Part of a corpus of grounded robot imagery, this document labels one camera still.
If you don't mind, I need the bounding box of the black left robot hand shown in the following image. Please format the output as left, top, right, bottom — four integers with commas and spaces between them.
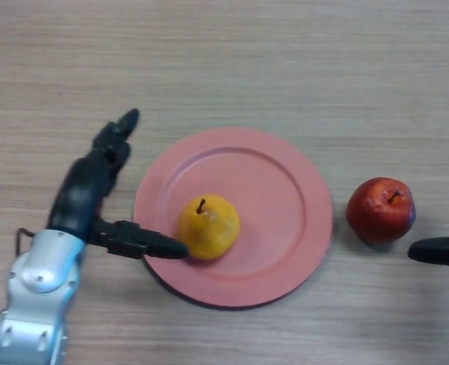
46, 107, 189, 261

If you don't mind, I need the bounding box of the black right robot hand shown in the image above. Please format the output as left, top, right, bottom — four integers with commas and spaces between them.
407, 233, 449, 272

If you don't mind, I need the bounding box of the yellow pear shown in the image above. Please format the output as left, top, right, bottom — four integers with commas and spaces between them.
176, 193, 241, 261

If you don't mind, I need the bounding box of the pink round plate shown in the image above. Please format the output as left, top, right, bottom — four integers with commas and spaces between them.
133, 126, 334, 309

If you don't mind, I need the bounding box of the red apple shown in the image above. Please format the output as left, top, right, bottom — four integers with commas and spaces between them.
346, 176, 416, 246

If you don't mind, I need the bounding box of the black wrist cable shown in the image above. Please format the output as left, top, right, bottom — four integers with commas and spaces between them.
15, 227, 35, 258

